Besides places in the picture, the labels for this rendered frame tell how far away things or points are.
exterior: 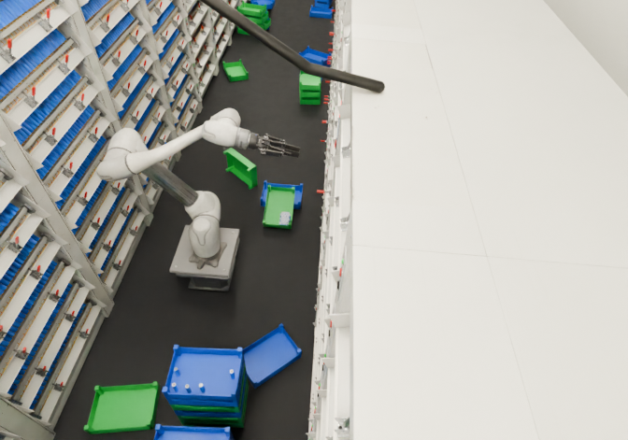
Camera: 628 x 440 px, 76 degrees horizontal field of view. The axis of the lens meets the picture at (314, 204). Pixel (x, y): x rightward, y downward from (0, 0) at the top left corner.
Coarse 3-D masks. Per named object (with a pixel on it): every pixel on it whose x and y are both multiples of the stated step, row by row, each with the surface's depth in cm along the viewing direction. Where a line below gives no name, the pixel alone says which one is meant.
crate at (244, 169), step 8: (224, 152) 313; (232, 152) 314; (232, 160) 326; (240, 160) 308; (248, 160) 309; (232, 168) 330; (240, 168) 324; (248, 168) 315; (256, 168) 306; (240, 176) 325; (248, 176) 322; (256, 176) 312; (248, 184) 318; (256, 184) 318
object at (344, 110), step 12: (348, 108) 124; (348, 120) 126; (348, 132) 121; (348, 144) 117; (348, 156) 113; (348, 168) 110; (348, 180) 107; (348, 192) 103; (348, 204) 101; (348, 216) 94; (336, 276) 83
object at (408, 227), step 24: (360, 216) 64; (384, 216) 64; (408, 216) 65; (432, 216) 65; (456, 216) 65; (360, 240) 61; (384, 240) 61; (408, 240) 61; (432, 240) 62; (456, 240) 62; (480, 240) 62; (336, 312) 80
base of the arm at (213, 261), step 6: (222, 246) 246; (222, 252) 245; (192, 258) 239; (198, 258) 237; (204, 258) 236; (210, 258) 237; (216, 258) 240; (198, 264) 235; (204, 264) 237; (210, 264) 238; (216, 264) 238
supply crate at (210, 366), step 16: (176, 352) 180; (192, 352) 184; (208, 352) 183; (224, 352) 183; (240, 352) 179; (192, 368) 179; (208, 368) 180; (224, 368) 180; (240, 368) 178; (192, 384) 175; (208, 384) 175; (224, 384) 176; (224, 400) 171
